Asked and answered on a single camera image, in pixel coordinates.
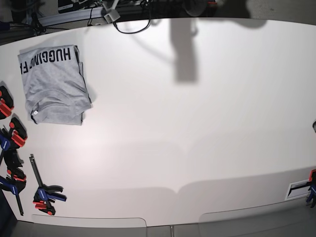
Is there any red black clamp top left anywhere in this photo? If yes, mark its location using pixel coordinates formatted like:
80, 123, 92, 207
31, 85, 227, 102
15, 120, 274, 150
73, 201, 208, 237
0, 85, 14, 120

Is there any aluminium frame rail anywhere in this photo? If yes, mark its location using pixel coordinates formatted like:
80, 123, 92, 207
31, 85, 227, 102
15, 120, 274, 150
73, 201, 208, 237
39, 7, 105, 27

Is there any grey T-shirt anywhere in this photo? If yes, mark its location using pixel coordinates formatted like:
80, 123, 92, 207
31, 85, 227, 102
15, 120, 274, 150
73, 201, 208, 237
18, 45, 92, 125

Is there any blue black bar clamp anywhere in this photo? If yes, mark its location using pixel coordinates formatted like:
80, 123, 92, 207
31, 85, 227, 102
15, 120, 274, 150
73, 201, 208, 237
0, 150, 26, 216

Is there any blue red bar clamp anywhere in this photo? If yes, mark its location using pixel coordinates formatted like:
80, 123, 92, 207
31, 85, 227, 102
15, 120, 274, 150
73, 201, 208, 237
0, 117, 28, 161

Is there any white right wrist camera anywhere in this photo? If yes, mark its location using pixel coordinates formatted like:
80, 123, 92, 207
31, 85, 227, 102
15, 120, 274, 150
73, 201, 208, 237
102, 0, 120, 24

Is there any black camera cable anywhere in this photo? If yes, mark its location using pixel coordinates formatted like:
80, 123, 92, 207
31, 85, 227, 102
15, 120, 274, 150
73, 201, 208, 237
112, 0, 153, 34

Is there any blue clamp at right edge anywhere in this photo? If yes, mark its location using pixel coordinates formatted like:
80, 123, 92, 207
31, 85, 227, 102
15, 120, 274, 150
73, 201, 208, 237
291, 169, 316, 209

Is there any dark object at right edge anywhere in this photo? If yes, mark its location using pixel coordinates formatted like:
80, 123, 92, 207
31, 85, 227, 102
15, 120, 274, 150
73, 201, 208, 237
312, 121, 316, 133

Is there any small blue bar clamp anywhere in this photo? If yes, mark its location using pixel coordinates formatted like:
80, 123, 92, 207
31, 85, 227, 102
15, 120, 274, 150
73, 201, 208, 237
29, 154, 67, 216

